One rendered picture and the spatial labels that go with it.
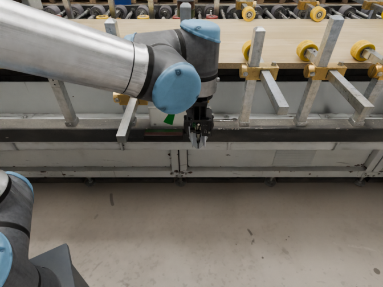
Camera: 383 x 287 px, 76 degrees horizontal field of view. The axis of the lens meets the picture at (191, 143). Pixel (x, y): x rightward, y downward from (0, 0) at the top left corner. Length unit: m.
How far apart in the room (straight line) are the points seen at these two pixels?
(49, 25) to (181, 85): 0.19
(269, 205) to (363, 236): 0.54
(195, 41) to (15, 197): 0.58
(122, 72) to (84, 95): 0.98
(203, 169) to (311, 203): 0.74
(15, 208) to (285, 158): 1.40
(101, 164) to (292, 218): 1.26
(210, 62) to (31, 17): 0.35
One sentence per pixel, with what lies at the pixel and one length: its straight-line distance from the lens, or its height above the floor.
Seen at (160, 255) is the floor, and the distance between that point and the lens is 1.49.
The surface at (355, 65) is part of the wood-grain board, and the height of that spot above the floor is 0.89.
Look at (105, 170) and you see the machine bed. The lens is 1.70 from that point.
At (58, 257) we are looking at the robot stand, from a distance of 0.91.
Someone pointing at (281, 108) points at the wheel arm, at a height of 0.95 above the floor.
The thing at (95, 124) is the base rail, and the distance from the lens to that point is 1.16.
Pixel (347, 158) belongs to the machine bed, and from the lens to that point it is 1.86.
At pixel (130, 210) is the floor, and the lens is 1.66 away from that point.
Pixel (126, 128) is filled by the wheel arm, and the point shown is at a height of 0.85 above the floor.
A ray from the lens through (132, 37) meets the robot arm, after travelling 0.54.
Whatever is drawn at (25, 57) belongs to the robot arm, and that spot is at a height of 1.23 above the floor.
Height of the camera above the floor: 1.35
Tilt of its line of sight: 41 degrees down
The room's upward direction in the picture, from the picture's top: straight up
